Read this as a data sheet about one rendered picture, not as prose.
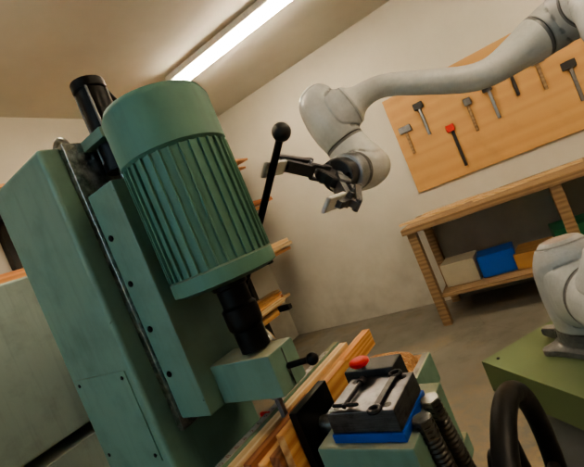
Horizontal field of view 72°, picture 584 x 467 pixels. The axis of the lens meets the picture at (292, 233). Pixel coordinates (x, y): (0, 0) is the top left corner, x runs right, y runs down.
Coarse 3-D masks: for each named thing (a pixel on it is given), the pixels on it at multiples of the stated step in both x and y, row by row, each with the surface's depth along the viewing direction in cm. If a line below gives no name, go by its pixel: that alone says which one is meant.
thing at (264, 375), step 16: (240, 352) 70; (256, 352) 66; (272, 352) 62; (288, 352) 65; (224, 368) 67; (240, 368) 65; (256, 368) 63; (272, 368) 61; (224, 384) 68; (240, 384) 66; (256, 384) 64; (272, 384) 62; (288, 384) 63; (224, 400) 69; (240, 400) 67
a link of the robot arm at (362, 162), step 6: (336, 156) 89; (342, 156) 88; (348, 156) 88; (354, 156) 87; (360, 156) 89; (360, 162) 87; (366, 162) 89; (360, 168) 87; (366, 168) 88; (372, 168) 91; (360, 174) 87; (366, 174) 88; (372, 174) 91; (360, 180) 87; (366, 180) 89
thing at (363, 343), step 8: (360, 336) 93; (368, 336) 94; (352, 344) 90; (360, 344) 91; (368, 344) 93; (344, 352) 87; (352, 352) 87; (360, 352) 90; (368, 352) 92; (336, 360) 84
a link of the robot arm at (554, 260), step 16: (560, 240) 94; (576, 240) 92; (544, 256) 94; (560, 256) 91; (576, 256) 90; (544, 272) 94; (560, 272) 90; (544, 288) 96; (560, 288) 89; (544, 304) 99; (560, 304) 91; (560, 320) 96
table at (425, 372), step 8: (424, 360) 78; (432, 360) 80; (416, 368) 76; (424, 368) 76; (432, 368) 79; (416, 376) 73; (424, 376) 75; (432, 376) 78; (464, 432) 58; (464, 440) 56; (472, 448) 57; (472, 456) 56
